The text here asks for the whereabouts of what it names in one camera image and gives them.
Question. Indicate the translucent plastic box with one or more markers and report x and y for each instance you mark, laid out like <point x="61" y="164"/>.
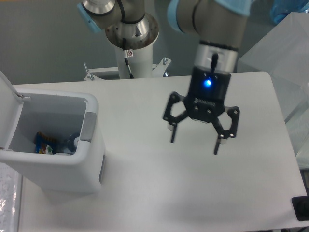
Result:
<point x="284" y="54"/>

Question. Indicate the clear plastic water bottle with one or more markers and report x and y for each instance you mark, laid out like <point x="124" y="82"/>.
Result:
<point x="69" y="145"/>

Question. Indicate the blue orange snack packet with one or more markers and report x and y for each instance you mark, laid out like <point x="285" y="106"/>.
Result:
<point x="41" y="141"/>

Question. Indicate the white plastic wrapper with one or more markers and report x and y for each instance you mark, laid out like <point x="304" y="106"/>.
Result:
<point x="48" y="150"/>

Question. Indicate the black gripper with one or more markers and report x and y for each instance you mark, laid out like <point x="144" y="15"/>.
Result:
<point x="207" y="96"/>

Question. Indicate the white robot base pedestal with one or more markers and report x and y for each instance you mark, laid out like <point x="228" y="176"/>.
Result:
<point x="130" y="64"/>

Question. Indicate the black device at edge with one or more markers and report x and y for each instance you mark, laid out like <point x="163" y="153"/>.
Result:
<point x="301" y="207"/>

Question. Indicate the blue water jug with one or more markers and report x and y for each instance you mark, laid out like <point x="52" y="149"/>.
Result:
<point x="281" y="8"/>

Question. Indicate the white trash can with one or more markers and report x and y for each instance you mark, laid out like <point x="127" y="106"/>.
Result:
<point x="57" y="114"/>

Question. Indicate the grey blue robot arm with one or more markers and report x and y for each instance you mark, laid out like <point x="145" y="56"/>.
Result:
<point x="220" y="25"/>

